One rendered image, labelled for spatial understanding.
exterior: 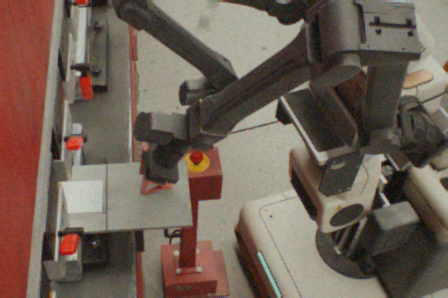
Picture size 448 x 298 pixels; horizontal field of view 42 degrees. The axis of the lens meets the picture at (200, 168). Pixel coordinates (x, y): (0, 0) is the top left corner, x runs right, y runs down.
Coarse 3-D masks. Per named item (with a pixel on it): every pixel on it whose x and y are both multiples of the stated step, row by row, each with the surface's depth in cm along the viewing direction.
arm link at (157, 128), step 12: (144, 120) 109; (156, 120) 108; (168, 120) 109; (180, 120) 111; (144, 132) 109; (156, 132) 109; (168, 132) 109; (180, 132) 110; (192, 144) 109; (204, 144) 107
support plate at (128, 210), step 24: (72, 168) 133; (96, 168) 133; (120, 168) 133; (120, 192) 129; (168, 192) 129; (72, 216) 125; (96, 216) 125; (120, 216) 125; (144, 216) 125; (168, 216) 125
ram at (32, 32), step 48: (0, 0) 65; (48, 0) 98; (0, 48) 64; (48, 48) 95; (0, 96) 63; (0, 144) 62; (48, 144) 91; (0, 192) 60; (0, 240) 59; (0, 288) 58
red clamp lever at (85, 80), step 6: (72, 66) 118; (78, 66) 118; (84, 66) 118; (90, 66) 118; (84, 72) 119; (84, 78) 120; (90, 78) 121; (84, 84) 121; (90, 84) 122; (84, 90) 123; (90, 90) 123; (84, 96) 124; (90, 96) 124
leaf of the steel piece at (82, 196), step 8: (64, 184) 129; (72, 184) 130; (80, 184) 130; (88, 184) 130; (96, 184) 130; (104, 184) 129; (64, 192) 128; (72, 192) 128; (80, 192) 128; (88, 192) 128; (96, 192) 128; (104, 192) 128; (72, 200) 127; (80, 200) 127; (88, 200) 127; (96, 200) 127; (104, 200) 127; (72, 208) 126; (80, 208) 126; (88, 208) 126; (96, 208) 126
